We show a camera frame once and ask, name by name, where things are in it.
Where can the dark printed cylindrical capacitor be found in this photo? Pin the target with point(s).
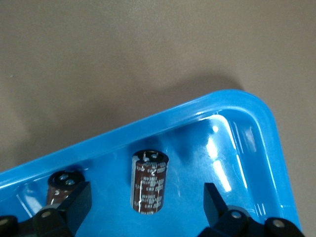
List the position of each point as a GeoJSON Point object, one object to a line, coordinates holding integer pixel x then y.
{"type": "Point", "coordinates": [149, 187]}

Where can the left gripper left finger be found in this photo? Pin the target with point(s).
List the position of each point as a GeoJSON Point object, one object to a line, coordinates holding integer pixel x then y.
{"type": "Point", "coordinates": [74, 209]}

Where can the blue plastic tray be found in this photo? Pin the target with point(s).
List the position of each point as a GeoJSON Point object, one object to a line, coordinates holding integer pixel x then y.
{"type": "Point", "coordinates": [187, 170]}

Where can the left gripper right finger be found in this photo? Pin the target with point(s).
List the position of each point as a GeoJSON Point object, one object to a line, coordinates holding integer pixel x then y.
{"type": "Point", "coordinates": [217, 212]}

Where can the brown cylindrical capacitor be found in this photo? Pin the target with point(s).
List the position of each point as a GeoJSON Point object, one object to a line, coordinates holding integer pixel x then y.
{"type": "Point", "coordinates": [61, 182]}

